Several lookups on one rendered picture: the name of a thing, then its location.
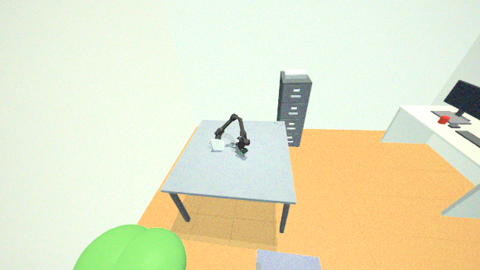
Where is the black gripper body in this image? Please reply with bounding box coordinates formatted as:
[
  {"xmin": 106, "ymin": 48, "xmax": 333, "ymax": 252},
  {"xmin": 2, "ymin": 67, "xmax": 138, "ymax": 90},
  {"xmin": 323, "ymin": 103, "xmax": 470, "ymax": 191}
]
[{"xmin": 236, "ymin": 142, "xmax": 248, "ymax": 153}]

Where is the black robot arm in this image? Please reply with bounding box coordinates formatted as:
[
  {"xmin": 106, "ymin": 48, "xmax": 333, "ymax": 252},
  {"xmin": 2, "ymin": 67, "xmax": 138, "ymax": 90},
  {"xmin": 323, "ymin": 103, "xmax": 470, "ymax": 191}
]
[{"xmin": 214, "ymin": 113, "xmax": 250, "ymax": 146}]

